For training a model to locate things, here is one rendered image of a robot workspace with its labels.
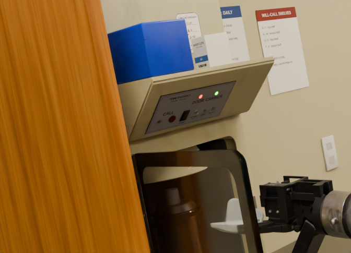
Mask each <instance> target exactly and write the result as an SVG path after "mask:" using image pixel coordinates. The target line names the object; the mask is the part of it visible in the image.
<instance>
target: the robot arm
mask: <svg viewBox="0 0 351 253"><path fill-rule="evenodd" d="M283 178H284V181H283V182H281V183H280V182H279V181H277V182H276V183H267V184H264V185H259V188H260V202H261V207H264V208H265V215H266V217H268V220H263V219H264V213H263V211H262V210H260V209H255V211H256V217H257V220H258V225H259V231H260V234H263V233H272V232H275V233H288V232H292V231H295V232H297V233H298V232H300V234H299V236H298V238H297V241H296V243H295V246H294V248H293V250H292V253H318V251H319V248H320V246H321V244H322V242H323V239H324V237H325V235H330V236H332V237H338V238H347V239H351V191H344V190H333V184H332V180H321V179H309V178H308V176H283ZM290 178H300V179H299V180H296V181H294V182H291V183H290Z"/></svg>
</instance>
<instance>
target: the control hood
mask: <svg viewBox="0 0 351 253"><path fill-rule="evenodd" d="M274 60H275V59H274V58H273V57H272V56H271V57H265V58H259V59H253V60H249V61H244V62H237V63H232V64H225V65H220V66H214V67H208V68H202V69H196V70H190V71H184V72H180V73H175V74H169V75H163V76H157V77H151V78H146V79H142V80H137V81H132V82H127V83H123V84H120V85H118V91H119V96H120V101H121V107H122V112H123V117H124V122H125V127H126V132H127V137H128V141H129V142H131V141H135V140H139V139H143V138H147V137H151V136H155V135H159V134H163V133H166V132H170V131H174V130H178V129H182V128H186V127H190V126H194V125H198V124H202V123H206V122H210V121H214V120H217V119H221V118H225V117H229V116H233V115H237V114H241V113H245V112H247V111H249V109H250V108H251V106H252V104H253V102H254V100H255V98H256V96H257V94H258V92H259V90H260V88H261V86H262V85H263V83H264V81H265V79H266V77H267V75H268V73H269V72H270V70H271V68H272V66H273V64H274ZM231 81H236V84H235V86H234V88H233V90H232V92H231V94H230V96H229V98H228V100H227V102H226V104H225V106H224V108H223V110H222V112H221V114H220V115H219V116H217V117H213V118H209V119H205V120H202V121H198V122H193V123H189V124H185V125H181V126H177V127H173V128H169V129H165V130H161V131H157V132H153V133H150V134H146V135H145V133H146V130H147V128H148V125H149V123H150V121H151V118H152V116H153V114H154V111H155V109H156V106H157V104H158V102H159V99H160V97H161V96H162V95H167V94H172V93H177V92H182V91H187V90H192V89H197V88H202V87H208V86H212V85H217V84H221V83H226V82H231Z"/></svg>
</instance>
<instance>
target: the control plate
mask: <svg viewBox="0 0 351 253"><path fill-rule="evenodd" d="M235 84H236V81H231V82H226V83H221V84H217V85H212V86H208V87H202V88H197V89H192V90H187V91H182V92H177V93H172V94H167V95H162V96H161V97H160V99H159V102H158V104H157V106H156V109H155V111H154V114H153V116H152V118H151V121H150V123H149V125H148V128H147V130H146V133H145V135H146V134H150V133H153V132H157V131H161V130H165V129H169V128H173V127H177V126H181V125H185V124H189V123H193V122H198V121H202V120H205V119H209V118H213V117H217V116H219V115H220V114H221V112H222V110H223V108H224V106H225V104H226V102H227V100H228V98H229V96H230V94H231V92H232V90H233V88H234V86H235ZM216 91H219V93H218V94H217V95H214V94H215V92H216ZM201 94H202V95H203V97H202V98H201V99H198V97H199V96H200V95H201ZM214 106H216V110H212V108H213V107H214ZM205 108H207V112H203V110H204V109H205ZM187 110H190V112H189V114H188V116H187V118H186V120H184V121H180V119H181V116H182V114H183V112H184V111H187ZM196 110H198V114H194V112H195V111H196ZM173 115H174V116H175V120H174V121H173V122H169V118H170V117H171V116H173ZM160 119H161V120H162V122H161V123H160V124H157V122H158V120H160Z"/></svg>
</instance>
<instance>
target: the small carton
mask: <svg viewBox="0 0 351 253"><path fill-rule="evenodd" d="M191 43H192V48H193V53H194V59H195V64H196V69H202V68H208V67H214V66H220V65H225V64H232V58H231V53H230V47H229V42H228V37H227V32H222V33H215V34H209V35H203V36H201V37H198V38H195V39H191Z"/></svg>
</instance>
